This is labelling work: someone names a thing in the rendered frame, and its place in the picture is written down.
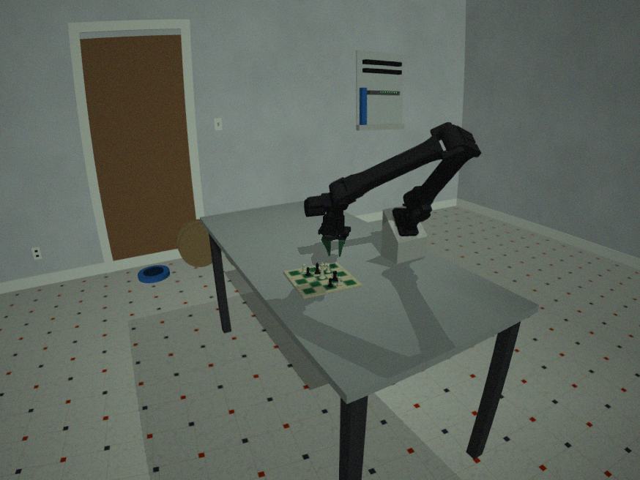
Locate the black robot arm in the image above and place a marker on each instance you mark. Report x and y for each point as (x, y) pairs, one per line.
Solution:
(460, 147)

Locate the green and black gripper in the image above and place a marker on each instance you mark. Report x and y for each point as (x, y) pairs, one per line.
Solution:
(340, 236)

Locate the green and cream chessboard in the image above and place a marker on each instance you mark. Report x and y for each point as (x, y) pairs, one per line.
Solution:
(312, 286)

